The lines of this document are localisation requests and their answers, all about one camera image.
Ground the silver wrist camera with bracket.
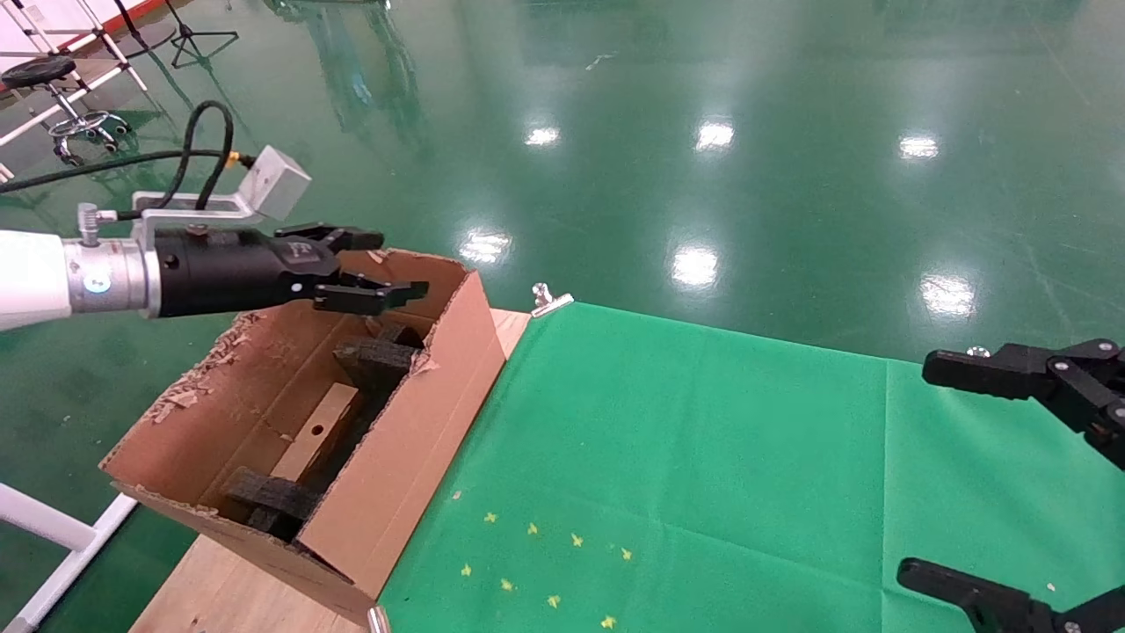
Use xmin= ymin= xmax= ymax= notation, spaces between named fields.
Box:
xmin=132 ymin=145 xmax=313 ymax=238

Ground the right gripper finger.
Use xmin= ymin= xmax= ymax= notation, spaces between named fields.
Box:
xmin=896 ymin=557 xmax=1125 ymax=633
xmin=921 ymin=338 xmax=1125 ymax=471

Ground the small cardboard box with hole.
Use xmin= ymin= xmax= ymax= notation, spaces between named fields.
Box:
xmin=268 ymin=382 xmax=361 ymax=484

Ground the green table cloth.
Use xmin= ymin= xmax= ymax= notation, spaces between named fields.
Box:
xmin=378 ymin=302 xmax=1125 ymax=633

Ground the black stool chrome base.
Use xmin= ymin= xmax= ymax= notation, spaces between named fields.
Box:
xmin=3 ymin=55 xmax=133 ymax=168

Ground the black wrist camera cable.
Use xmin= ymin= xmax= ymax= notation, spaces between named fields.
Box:
xmin=0 ymin=99 xmax=258 ymax=212

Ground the large open cardboard carton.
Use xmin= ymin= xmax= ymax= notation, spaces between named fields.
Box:
xmin=99 ymin=246 xmax=509 ymax=629

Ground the white pipe frame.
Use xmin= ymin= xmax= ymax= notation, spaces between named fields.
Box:
xmin=0 ymin=0 xmax=150 ymax=181

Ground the black round base stand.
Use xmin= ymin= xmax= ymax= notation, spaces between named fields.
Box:
xmin=112 ymin=0 xmax=178 ymax=61

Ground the white table frame tube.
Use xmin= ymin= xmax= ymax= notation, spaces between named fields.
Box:
xmin=0 ymin=482 xmax=140 ymax=633

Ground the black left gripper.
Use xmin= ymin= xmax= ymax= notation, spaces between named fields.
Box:
xmin=158 ymin=222 xmax=430 ymax=319

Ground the black tripod stand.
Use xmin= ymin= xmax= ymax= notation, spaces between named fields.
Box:
xmin=163 ymin=0 xmax=241 ymax=69

